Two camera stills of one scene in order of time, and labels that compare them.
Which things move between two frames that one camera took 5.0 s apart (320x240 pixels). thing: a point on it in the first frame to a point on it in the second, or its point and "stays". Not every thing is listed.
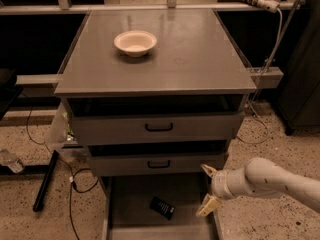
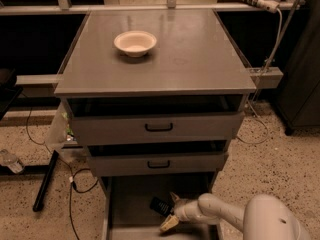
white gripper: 220,184 to 182,211
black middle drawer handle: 160,166 stays
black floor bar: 39,202 stays
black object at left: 9,91 stays
